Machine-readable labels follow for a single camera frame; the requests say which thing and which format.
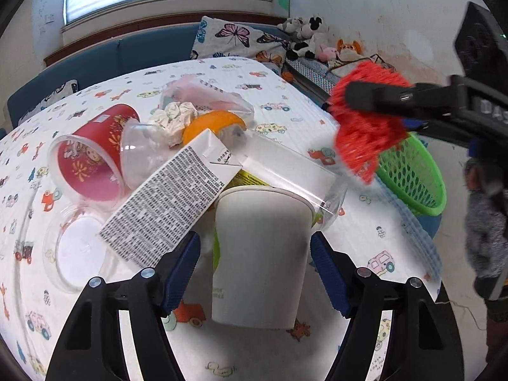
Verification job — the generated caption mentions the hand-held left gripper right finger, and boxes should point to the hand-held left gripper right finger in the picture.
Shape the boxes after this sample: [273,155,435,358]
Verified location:
[311,230,465,381]

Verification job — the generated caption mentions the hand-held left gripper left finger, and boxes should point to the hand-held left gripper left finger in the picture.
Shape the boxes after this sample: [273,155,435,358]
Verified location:
[45,230,201,381]

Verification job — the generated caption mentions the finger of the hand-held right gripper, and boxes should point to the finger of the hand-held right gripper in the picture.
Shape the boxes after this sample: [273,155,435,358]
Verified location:
[344,80,453,120]
[405,120,471,144]

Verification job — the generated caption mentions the red foam fruit net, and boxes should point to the red foam fruit net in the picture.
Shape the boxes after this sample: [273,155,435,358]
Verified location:
[329,61,413,185]

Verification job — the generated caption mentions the green plastic basket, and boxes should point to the green plastic basket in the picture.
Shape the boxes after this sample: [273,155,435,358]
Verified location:
[375,131,447,217]

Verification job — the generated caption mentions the white paper cup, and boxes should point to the white paper cup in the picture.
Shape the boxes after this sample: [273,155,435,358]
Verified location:
[210,184,314,330]

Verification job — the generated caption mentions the red printed paper cup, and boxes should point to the red printed paper cup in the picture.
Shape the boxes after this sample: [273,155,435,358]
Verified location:
[48,104,140,211]

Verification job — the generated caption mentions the translucent plastic bag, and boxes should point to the translucent plastic bag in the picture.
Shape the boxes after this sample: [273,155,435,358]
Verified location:
[161,77,255,128]

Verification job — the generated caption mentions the orange fox plush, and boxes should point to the orange fox plush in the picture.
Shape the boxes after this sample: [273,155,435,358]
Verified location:
[335,39,364,62]

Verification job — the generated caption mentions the pink plush toy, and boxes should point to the pink plush toy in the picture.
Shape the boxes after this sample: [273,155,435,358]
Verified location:
[317,45,339,63]

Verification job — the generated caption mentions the white drink carton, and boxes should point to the white drink carton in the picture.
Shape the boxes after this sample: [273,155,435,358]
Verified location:
[99,128,244,268]

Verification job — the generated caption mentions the blue checked cloth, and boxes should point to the blue checked cloth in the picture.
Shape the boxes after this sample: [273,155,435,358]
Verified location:
[286,57,398,104]

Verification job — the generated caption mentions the white cartoon print sheet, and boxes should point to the white cartoon print sheet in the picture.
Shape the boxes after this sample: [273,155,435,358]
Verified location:
[0,56,443,381]

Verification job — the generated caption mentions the black white cow plush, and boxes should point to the black white cow plush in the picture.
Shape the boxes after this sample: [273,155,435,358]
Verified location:
[284,15,330,61]

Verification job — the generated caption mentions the clear round plastic lid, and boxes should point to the clear round plastic lid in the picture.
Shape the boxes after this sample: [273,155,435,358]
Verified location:
[43,202,120,294]

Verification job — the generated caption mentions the clear plastic box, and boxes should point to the clear plastic box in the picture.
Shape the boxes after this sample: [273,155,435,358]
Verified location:
[234,131,348,231]

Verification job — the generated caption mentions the clear plastic dome cup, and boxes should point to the clear plastic dome cup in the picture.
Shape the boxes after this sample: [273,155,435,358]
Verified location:
[119,121,187,191]

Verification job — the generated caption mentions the grey plush toy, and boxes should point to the grey plush toy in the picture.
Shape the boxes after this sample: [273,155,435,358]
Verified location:
[277,17,304,34]

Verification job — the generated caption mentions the crumpled white tissue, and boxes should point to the crumpled white tissue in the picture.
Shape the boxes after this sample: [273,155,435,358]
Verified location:
[149,101,198,147]

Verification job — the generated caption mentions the orange peel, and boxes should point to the orange peel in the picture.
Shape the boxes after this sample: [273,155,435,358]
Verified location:
[182,110,247,147]

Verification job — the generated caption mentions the butterfly print pillow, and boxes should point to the butterfly print pillow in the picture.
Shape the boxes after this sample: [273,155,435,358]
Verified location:
[190,16,292,76]

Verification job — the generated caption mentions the small patterned pillow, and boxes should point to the small patterned pillow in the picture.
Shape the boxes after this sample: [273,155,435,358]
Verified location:
[24,79,80,125]

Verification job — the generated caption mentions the blue sofa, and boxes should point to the blue sofa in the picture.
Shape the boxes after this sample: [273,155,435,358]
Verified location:
[8,22,286,128]

